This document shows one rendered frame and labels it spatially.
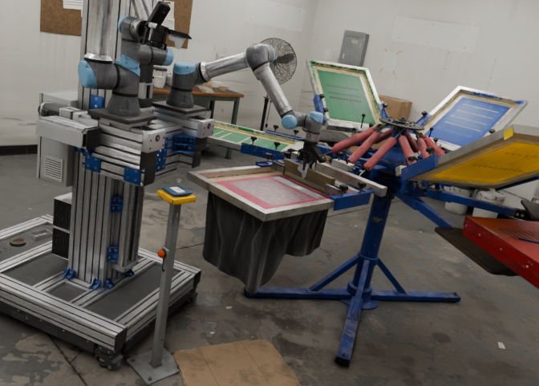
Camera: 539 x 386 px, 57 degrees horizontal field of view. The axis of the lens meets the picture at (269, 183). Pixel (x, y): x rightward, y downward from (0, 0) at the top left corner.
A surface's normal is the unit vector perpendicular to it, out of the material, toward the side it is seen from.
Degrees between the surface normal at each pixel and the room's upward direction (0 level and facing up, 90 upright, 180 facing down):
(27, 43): 90
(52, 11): 90
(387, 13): 90
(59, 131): 90
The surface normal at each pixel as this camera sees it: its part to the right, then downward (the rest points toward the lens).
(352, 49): -0.71, 0.09
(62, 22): 0.68, 0.32
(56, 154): -0.36, 0.22
